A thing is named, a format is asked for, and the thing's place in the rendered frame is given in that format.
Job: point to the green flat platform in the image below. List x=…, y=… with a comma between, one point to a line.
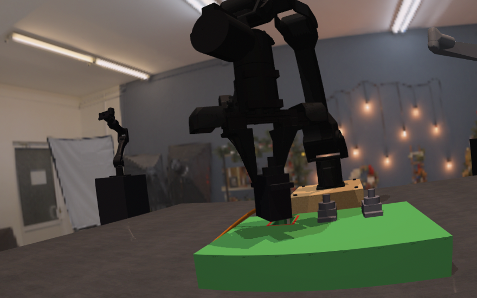
x=372, y=245

